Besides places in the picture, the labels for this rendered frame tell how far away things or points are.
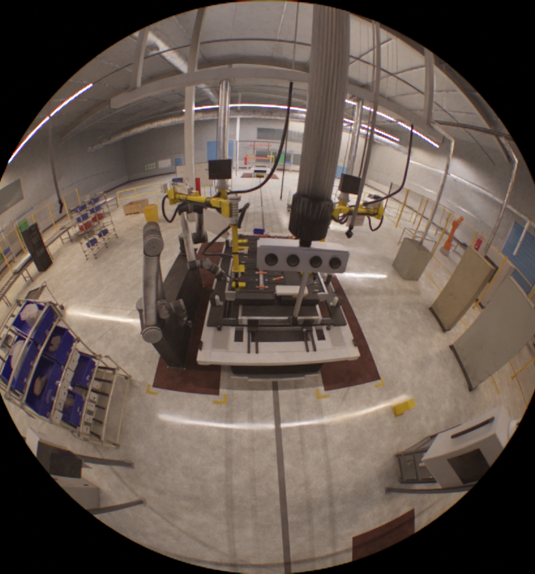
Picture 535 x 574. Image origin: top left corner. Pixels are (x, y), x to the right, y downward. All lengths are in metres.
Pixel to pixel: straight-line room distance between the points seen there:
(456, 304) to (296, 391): 4.02
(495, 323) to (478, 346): 0.62
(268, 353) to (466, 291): 4.35
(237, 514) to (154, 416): 1.64
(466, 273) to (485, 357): 1.84
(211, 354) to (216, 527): 2.23
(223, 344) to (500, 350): 4.78
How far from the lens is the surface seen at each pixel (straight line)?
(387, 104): 2.39
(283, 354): 1.92
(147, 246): 1.33
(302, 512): 2.75
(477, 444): 1.88
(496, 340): 4.60
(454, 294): 5.06
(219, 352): 1.92
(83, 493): 3.27
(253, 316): 1.97
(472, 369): 4.91
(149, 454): 2.85
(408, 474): 3.16
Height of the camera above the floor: 2.51
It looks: 41 degrees down
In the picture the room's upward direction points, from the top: 5 degrees clockwise
